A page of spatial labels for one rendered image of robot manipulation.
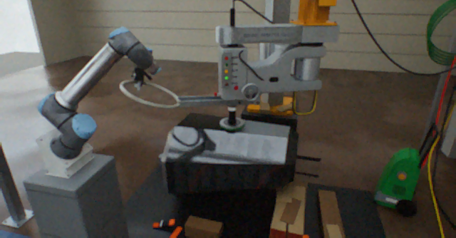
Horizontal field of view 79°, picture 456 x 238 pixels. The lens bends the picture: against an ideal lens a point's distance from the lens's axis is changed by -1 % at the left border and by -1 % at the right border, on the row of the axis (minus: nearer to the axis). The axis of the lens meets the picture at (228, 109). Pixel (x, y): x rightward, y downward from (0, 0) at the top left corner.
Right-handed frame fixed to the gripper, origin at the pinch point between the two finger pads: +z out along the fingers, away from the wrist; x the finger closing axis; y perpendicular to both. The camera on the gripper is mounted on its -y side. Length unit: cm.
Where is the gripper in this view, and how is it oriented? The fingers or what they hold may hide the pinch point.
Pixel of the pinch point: (137, 88)
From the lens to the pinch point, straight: 251.7
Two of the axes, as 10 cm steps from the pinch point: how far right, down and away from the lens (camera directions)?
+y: -7.0, -0.7, -7.1
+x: 6.1, 4.6, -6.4
